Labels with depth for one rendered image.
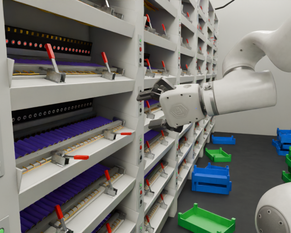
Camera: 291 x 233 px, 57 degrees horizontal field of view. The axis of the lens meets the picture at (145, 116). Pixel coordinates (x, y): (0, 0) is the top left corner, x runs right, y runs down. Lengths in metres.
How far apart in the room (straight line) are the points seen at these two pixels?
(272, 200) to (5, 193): 0.46
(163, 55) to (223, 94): 1.14
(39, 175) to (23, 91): 0.19
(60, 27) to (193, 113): 0.56
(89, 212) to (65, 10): 0.57
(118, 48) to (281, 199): 0.81
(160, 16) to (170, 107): 1.16
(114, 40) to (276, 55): 0.68
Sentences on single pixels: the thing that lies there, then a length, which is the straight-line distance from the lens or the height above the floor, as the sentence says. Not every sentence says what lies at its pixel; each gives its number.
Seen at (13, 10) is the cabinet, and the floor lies 1.14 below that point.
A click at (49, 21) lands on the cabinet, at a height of 1.14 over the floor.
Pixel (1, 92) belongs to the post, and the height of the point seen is 0.95.
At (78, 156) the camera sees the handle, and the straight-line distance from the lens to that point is 0.66.
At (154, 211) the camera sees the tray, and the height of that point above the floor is 0.17.
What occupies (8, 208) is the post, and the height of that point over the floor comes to 0.74.
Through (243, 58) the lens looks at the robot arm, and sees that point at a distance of 0.69.
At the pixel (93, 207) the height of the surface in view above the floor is 0.56.
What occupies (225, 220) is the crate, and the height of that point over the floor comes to 0.04.
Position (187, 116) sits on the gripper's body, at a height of 0.87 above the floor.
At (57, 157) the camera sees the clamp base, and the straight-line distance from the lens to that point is 0.69.
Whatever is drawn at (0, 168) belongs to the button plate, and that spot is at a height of 0.82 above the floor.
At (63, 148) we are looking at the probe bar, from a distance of 0.75.
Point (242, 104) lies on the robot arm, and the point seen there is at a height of 0.91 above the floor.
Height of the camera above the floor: 0.98
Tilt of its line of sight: 9 degrees down
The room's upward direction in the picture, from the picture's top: straight up
